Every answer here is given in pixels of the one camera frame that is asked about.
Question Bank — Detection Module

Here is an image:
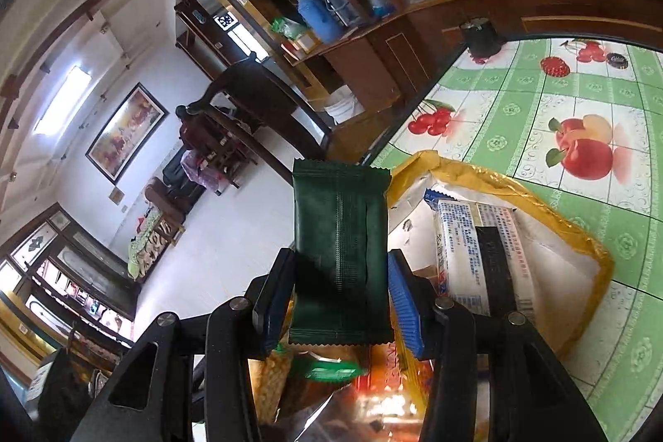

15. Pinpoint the white blue cracker packet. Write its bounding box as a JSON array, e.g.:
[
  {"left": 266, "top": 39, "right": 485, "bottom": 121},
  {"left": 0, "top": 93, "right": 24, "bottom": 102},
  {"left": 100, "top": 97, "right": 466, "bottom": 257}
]
[{"left": 423, "top": 188, "right": 536, "bottom": 321}]

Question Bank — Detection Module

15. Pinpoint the dark green snack packet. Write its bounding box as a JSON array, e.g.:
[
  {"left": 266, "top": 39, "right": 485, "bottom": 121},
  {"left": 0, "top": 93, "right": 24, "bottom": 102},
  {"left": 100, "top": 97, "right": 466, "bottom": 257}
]
[{"left": 289, "top": 159, "right": 393, "bottom": 345}]

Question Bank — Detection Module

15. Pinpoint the round cracker packet green trim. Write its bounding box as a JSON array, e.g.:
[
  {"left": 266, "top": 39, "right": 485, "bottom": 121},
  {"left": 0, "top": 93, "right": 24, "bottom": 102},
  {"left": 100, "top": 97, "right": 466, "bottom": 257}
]
[{"left": 248, "top": 343, "right": 368, "bottom": 425}]

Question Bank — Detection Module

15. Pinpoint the gold cardboard snack box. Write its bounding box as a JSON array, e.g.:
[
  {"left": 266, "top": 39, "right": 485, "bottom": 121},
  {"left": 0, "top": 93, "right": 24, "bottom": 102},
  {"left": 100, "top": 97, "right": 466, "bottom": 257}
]
[{"left": 248, "top": 149, "right": 617, "bottom": 442}]

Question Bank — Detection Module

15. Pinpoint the black sofa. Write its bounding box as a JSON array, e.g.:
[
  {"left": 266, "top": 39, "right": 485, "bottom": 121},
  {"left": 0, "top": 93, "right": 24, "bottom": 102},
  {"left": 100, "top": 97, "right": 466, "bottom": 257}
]
[{"left": 162, "top": 146, "right": 205, "bottom": 213}]

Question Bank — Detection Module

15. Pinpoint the seated person in maroon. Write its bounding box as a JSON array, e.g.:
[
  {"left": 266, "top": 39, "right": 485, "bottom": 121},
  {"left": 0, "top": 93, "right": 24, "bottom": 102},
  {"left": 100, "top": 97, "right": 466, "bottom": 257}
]
[{"left": 175, "top": 105, "right": 219, "bottom": 166}]

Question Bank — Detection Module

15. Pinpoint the dark wooden chair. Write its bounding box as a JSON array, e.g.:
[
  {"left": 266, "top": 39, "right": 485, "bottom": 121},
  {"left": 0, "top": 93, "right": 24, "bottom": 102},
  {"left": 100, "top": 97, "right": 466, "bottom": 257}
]
[{"left": 175, "top": 53, "right": 330, "bottom": 183}]

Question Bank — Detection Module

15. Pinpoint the white plastic bucket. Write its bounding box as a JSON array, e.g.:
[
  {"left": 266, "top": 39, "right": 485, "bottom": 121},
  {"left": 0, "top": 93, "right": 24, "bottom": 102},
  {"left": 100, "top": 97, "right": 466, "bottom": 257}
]
[{"left": 324, "top": 85, "right": 364, "bottom": 125}]

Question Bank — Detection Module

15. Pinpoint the green fruit pattern tablecloth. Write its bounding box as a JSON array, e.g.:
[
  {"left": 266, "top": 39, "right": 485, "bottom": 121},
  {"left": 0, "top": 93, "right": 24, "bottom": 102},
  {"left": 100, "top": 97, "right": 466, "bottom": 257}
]
[{"left": 373, "top": 37, "right": 662, "bottom": 441}]

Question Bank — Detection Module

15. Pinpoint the black round cup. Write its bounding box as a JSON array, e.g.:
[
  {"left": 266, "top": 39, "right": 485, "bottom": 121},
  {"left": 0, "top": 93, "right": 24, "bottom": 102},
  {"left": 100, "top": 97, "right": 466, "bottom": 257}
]
[{"left": 460, "top": 17, "right": 506, "bottom": 58}]

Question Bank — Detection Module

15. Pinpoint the blue thermos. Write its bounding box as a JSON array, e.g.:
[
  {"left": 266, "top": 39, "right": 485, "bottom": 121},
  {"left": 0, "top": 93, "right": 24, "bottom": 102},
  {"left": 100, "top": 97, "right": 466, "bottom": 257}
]
[{"left": 297, "top": 0, "right": 344, "bottom": 44}]

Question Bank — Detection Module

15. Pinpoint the framed wall painting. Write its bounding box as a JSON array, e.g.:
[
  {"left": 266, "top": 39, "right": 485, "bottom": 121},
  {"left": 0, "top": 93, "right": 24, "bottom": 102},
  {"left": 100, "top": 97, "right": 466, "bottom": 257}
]
[{"left": 85, "top": 83, "right": 169, "bottom": 185}]

